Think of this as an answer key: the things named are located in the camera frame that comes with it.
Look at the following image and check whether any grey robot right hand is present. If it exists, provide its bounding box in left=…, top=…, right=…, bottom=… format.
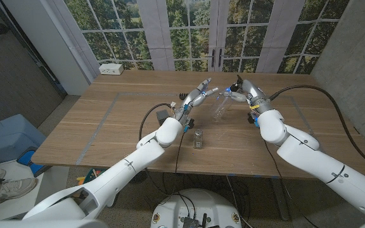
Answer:
left=222, top=79, right=274, bottom=118

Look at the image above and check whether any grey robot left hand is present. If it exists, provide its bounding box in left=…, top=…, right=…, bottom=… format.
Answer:
left=171, top=77, right=220, bottom=126

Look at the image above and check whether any black nozzle with white tube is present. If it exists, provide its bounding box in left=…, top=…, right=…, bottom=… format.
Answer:
left=228, top=74, right=244, bottom=93

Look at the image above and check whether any small grey block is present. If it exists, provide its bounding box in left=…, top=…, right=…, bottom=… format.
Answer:
left=156, top=109, right=170, bottom=127

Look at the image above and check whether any small glass shaker jar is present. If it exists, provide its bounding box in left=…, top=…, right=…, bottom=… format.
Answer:
left=193, top=128, right=204, bottom=149

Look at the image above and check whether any printed window backdrop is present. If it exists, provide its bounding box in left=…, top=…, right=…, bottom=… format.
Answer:
left=48, top=0, right=351, bottom=75

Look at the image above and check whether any white power strip box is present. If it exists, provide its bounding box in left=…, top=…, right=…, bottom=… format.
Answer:
left=98, top=63, right=124, bottom=76

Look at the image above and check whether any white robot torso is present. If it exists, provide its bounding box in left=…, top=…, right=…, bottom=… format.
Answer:
left=150, top=189, right=243, bottom=228

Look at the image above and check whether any metal table leg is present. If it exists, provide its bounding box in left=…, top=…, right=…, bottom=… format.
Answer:
left=270, top=177, right=290, bottom=222

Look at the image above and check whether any teal toy basket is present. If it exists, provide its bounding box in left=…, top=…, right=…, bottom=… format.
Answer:
left=76, top=167, right=107, bottom=185

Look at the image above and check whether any blue flat floor item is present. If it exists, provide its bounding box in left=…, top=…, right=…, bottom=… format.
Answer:
left=16, top=149, right=44, bottom=175

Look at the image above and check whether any dark wooden door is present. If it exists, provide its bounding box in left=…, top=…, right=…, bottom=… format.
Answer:
left=0, top=0, right=68, bottom=132

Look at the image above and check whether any blue plastic bin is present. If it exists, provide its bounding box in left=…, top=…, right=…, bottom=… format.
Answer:
left=0, top=113, right=47, bottom=165

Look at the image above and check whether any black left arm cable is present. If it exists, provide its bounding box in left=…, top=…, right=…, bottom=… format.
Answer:
left=138, top=103, right=179, bottom=199

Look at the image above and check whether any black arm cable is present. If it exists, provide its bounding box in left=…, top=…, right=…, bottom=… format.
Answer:
left=138, top=103, right=179, bottom=199
left=268, top=84, right=365, bottom=175

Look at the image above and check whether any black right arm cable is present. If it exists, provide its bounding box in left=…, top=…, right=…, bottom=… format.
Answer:
left=268, top=84, right=365, bottom=175

